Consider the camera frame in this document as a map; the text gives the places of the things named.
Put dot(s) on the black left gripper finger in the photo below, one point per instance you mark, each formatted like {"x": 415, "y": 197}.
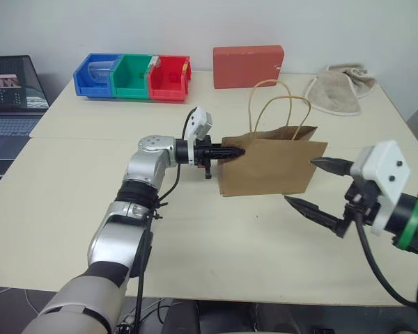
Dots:
{"x": 230, "y": 154}
{"x": 218, "y": 147}

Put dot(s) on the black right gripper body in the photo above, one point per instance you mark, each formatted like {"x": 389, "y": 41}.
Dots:
{"x": 360, "y": 205}

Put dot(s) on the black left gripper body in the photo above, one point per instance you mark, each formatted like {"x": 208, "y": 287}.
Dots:
{"x": 205, "y": 158}

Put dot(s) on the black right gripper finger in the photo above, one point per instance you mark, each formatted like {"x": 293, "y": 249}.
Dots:
{"x": 313, "y": 214}
{"x": 332, "y": 166}

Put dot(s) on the brown paper bag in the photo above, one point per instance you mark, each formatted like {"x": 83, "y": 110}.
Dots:
{"x": 271, "y": 167}

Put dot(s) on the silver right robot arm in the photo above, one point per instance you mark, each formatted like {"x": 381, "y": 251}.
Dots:
{"x": 412, "y": 219}

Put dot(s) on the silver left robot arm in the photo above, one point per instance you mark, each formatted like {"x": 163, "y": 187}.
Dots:
{"x": 125, "y": 226}

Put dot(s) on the beige folded towel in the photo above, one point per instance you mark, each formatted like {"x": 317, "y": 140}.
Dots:
{"x": 334, "y": 94}

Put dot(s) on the red plastic storage bin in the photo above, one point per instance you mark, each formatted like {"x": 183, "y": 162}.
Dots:
{"x": 167, "y": 87}

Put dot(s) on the small yellow item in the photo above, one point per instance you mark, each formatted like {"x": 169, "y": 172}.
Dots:
{"x": 185, "y": 68}

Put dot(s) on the red rectangular box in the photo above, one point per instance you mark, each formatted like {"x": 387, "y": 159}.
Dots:
{"x": 247, "y": 66}

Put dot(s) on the green plastic storage bin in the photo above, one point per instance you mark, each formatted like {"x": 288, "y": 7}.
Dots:
{"x": 130, "y": 81}

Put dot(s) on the blue plastic storage bin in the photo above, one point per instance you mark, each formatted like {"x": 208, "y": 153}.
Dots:
{"x": 90, "y": 87}

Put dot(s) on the clear plastic cup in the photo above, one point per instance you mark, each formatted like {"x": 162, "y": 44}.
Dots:
{"x": 101, "y": 71}

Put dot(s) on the dark open laptop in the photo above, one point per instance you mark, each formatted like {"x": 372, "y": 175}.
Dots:
{"x": 10, "y": 90}

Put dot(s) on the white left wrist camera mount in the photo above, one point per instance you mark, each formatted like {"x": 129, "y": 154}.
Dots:
{"x": 200, "y": 121}

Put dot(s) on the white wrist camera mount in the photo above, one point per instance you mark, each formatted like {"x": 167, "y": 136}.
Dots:
{"x": 200, "y": 121}
{"x": 386, "y": 167}

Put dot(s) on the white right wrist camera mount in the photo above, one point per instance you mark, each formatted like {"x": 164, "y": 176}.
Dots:
{"x": 386, "y": 167}

